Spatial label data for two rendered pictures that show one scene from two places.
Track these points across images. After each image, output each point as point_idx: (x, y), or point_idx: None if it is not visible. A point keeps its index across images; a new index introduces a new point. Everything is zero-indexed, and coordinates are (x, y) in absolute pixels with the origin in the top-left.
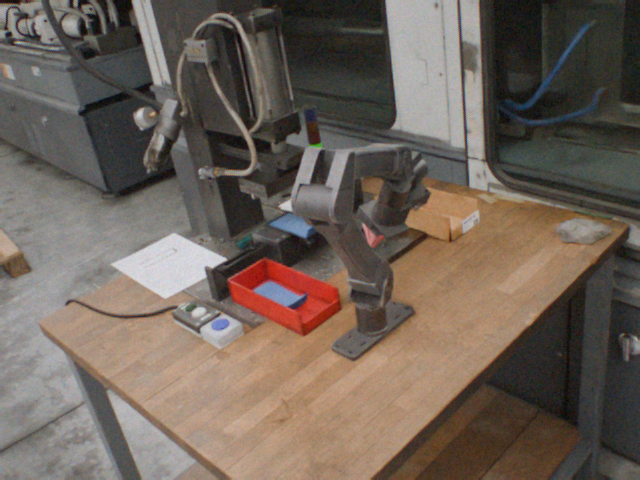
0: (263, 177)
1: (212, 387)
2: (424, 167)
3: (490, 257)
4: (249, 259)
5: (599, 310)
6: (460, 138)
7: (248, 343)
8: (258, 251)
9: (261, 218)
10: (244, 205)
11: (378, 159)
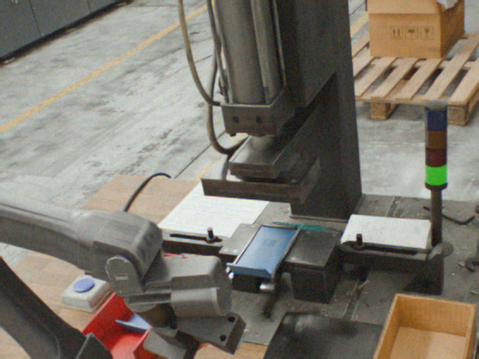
0: (226, 167)
1: (0, 329)
2: (207, 301)
3: None
4: (195, 248)
5: None
6: None
7: (73, 322)
8: (209, 246)
9: (342, 215)
10: (317, 187)
11: (44, 237)
